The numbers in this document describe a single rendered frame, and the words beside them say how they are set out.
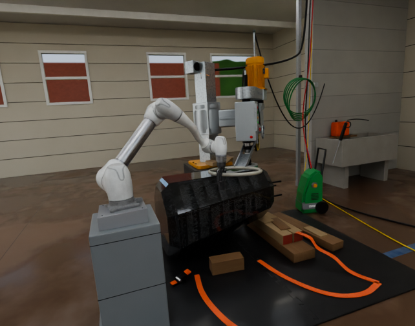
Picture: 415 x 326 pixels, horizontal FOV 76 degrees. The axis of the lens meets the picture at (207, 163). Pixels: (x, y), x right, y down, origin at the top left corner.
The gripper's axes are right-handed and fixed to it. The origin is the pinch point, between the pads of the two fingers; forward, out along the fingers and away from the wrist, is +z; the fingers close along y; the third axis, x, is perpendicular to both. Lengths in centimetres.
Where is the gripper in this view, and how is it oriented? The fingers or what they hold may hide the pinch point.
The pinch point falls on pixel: (222, 185)
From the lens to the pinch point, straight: 226.1
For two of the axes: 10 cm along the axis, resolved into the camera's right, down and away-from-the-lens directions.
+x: -8.3, -0.4, 5.6
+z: 0.4, 9.9, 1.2
